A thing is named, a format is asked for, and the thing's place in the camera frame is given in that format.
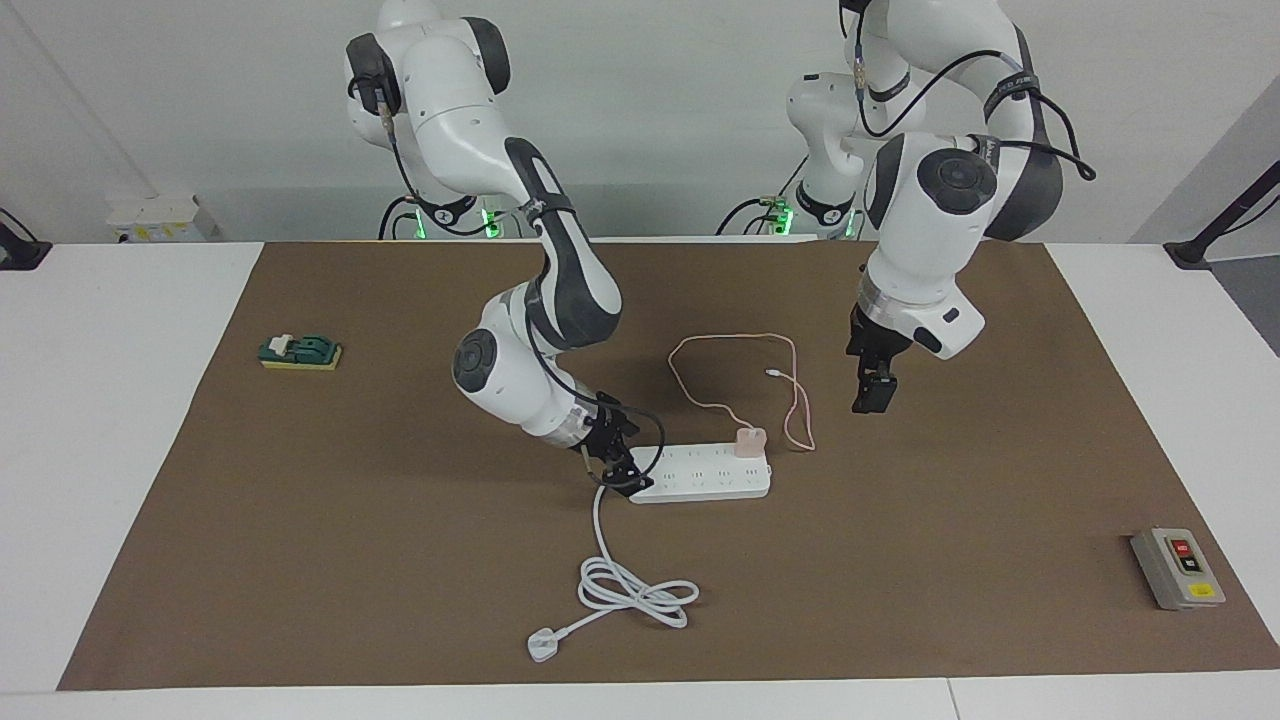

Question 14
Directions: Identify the black base cable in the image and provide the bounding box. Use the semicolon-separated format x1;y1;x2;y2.
378;195;421;241
715;198;776;237

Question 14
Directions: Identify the black clamp stand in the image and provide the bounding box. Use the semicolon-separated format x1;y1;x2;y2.
0;208;53;271
1165;160;1280;271

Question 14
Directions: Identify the green knife switch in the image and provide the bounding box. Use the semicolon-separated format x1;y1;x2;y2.
258;333;343;373

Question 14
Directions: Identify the white box with yellow labels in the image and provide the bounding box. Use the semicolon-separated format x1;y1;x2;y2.
108;195;206;244

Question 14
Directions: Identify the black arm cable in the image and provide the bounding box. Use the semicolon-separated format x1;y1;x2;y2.
350;80;666;481
855;50;1098;183

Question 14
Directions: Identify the brown table mat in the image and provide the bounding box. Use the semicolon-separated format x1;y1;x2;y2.
57;240;1280;691

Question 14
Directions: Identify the grey on-off switch box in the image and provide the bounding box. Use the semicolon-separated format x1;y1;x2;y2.
1130;527;1227;612

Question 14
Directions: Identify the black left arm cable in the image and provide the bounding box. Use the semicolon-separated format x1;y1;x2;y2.
855;50;1098;183

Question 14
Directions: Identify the white power strip with cord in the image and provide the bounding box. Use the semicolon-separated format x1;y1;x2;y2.
527;441;773;664

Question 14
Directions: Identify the pink charging cable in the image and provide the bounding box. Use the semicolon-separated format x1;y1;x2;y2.
667;333;816;453

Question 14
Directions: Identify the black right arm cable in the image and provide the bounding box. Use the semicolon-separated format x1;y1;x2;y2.
350;80;666;481

